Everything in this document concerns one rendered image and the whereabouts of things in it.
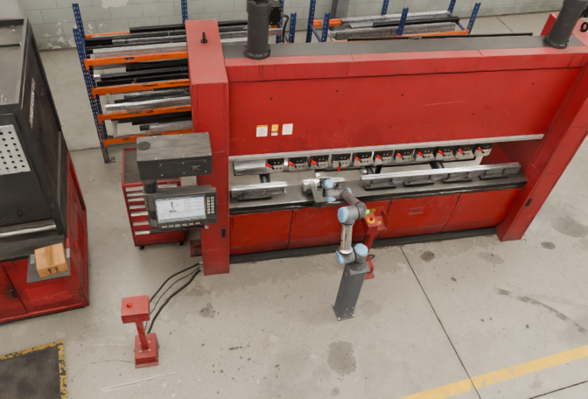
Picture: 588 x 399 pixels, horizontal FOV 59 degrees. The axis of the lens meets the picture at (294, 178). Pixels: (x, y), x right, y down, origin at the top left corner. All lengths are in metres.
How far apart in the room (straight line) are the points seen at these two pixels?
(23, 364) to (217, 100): 2.83
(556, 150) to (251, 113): 2.86
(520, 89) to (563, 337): 2.44
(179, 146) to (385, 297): 2.70
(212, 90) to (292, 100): 0.72
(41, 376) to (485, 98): 4.39
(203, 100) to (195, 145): 0.32
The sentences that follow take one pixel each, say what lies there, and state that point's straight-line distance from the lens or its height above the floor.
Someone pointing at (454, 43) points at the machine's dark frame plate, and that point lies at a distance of 4.52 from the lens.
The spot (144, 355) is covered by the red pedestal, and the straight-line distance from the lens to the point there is 4.83.
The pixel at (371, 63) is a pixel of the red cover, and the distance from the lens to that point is 4.06.
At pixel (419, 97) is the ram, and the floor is 1.91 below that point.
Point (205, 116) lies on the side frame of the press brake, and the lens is 3.82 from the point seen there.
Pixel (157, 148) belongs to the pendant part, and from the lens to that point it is 3.68.
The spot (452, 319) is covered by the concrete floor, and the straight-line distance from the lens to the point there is 5.45.
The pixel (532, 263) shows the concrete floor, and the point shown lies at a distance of 6.23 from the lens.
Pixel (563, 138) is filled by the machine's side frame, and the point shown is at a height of 1.53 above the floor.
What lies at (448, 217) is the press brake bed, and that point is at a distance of 5.66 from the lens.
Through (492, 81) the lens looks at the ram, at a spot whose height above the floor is 2.04.
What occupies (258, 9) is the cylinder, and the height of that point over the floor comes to 2.69.
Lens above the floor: 4.41
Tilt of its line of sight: 45 degrees down
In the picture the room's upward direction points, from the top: 7 degrees clockwise
